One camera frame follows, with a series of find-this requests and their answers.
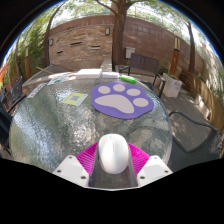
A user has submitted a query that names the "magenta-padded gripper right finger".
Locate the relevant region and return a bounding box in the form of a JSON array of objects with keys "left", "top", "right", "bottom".
[{"left": 127, "top": 143, "right": 174, "bottom": 188}]

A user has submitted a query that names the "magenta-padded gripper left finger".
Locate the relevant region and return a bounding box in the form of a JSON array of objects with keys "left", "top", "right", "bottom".
[{"left": 52, "top": 142, "right": 101, "bottom": 188}]

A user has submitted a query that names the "white computer mouse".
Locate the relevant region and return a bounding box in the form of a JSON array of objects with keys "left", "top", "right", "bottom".
[{"left": 97, "top": 133, "right": 130, "bottom": 175}]

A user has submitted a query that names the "purple paw-print mouse pad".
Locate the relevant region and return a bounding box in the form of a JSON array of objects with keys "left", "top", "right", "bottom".
[{"left": 90, "top": 81, "right": 155, "bottom": 120}]

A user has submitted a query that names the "black metal armchair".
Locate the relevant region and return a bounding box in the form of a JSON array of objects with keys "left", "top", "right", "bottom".
[{"left": 168, "top": 109, "right": 224, "bottom": 171}]

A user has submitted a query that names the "yellow square card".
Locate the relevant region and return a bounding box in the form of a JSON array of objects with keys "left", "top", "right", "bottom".
[{"left": 61, "top": 91, "right": 89, "bottom": 107}]

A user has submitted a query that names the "white planter box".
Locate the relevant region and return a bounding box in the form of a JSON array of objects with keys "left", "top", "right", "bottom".
[{"left": 161, "top": 72, "right": 184, "bottom": 99}]

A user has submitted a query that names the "black-and-white printed leaflet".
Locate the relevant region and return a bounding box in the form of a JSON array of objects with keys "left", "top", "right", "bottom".
[{"left": 26, "top": 82, "right": 48, "bottom": 99}]

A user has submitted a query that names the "green packet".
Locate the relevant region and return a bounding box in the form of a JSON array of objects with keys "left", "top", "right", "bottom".
[{"left": 119, "top": 74, "right": 138, "bottom": 84}]

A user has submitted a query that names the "black mesh chair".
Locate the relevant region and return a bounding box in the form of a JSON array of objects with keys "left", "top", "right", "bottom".
[{"left": 2, "top": 76, "right": 25, "bottom": 108}]

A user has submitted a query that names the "large white book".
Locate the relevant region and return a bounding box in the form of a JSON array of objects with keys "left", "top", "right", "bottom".
[{"left": 75, "top": 68, "right": 103, "bottom": 80}]

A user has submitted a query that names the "stone water basin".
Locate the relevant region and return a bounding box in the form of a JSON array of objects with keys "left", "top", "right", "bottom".
[{"left": 21, "top": 58, "right": 113, "bottom": 88}]

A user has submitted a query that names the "small white book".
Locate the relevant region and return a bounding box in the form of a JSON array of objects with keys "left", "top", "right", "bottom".
[{"left": 101, "top": 71, "right": 120, "bottom": 80}]

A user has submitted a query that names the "brown slatted chair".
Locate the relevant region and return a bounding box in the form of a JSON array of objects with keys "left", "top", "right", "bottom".
[{"left": 118, "top": 52, "right": 167, "bottom": 99}]

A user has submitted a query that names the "grey electrical box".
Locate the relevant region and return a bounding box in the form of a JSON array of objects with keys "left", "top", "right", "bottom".
[{"left": 124, "top": 46, "right": 136, "bottom": 60}]

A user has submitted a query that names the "orange umbrella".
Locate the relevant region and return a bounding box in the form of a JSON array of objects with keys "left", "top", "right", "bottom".
[{"left": 0, "top": 63, "right": 10, "bottom": 83}]

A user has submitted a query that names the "thin leaning tree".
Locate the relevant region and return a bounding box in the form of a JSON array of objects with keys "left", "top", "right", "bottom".
[{"left": 42, "top": 8, "right": 58, "bottom": 69}]

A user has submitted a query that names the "thin tree by fence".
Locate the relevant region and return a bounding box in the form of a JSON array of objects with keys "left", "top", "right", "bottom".
[{"left": 185, "top": 19, "right": 198, "bottom": 73}]

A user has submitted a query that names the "large forked tree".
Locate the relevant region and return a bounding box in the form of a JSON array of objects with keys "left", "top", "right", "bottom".
[{"left": 94, "top": 0, "right": 143, "bottom": 68}]

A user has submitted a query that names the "wooden lamp post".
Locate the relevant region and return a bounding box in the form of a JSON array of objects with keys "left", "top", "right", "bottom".
[
  {"left": 23, "top": 46, "right": 32, "bottom": 79},
  {"left": 169, "top": 32, "right": 182, "bottom": 76}
]

